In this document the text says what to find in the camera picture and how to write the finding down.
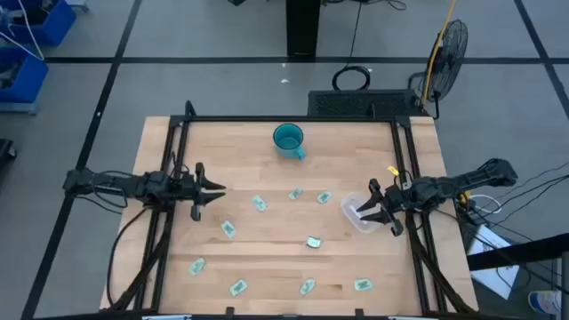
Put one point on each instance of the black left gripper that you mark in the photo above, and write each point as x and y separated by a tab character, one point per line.
197	195

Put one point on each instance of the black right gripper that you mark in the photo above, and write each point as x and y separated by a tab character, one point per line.
395	200

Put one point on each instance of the green white sweetener packet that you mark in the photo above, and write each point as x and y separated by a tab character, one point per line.
259	203
363	285
314	242
307	286
238	287
324	197
228	229
197	266
295	193

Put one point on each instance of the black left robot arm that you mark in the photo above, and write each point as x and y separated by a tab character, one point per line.
133	186

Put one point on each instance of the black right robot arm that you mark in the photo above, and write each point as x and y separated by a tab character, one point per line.
467	179

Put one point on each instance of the clear plastic container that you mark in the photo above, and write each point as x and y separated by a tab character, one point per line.
349	204

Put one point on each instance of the yellow tag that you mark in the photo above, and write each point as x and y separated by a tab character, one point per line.
393	170

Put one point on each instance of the teal mug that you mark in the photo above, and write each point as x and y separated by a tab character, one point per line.
289	141

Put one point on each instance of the black perforated computer case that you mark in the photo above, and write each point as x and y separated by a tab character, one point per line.
355	103

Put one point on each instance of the white paper sheet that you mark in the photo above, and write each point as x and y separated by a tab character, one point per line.
493	271

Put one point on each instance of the black bar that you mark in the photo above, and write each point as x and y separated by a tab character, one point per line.
511	255

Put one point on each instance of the black floor fan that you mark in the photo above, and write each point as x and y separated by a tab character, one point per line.
449	58

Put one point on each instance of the black rectangular column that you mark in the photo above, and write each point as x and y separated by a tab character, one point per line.
302	26

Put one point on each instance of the white blue shoe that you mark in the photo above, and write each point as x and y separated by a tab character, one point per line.
544	302

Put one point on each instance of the blue storage bin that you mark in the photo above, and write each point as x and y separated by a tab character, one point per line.
44	22
22	80

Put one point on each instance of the black aluminium table frame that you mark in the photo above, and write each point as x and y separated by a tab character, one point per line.
284	118

